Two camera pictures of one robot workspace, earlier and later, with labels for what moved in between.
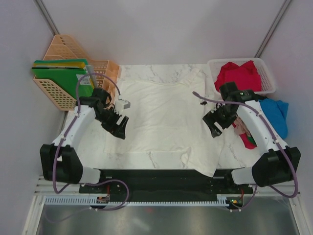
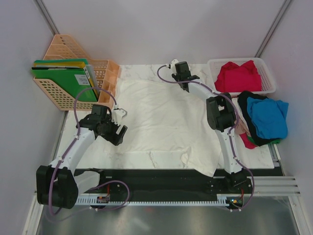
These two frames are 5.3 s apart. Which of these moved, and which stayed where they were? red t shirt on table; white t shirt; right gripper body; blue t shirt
Moved: right gripper body
Stayed: blue t shirt; white t shirt; red t shirt on table
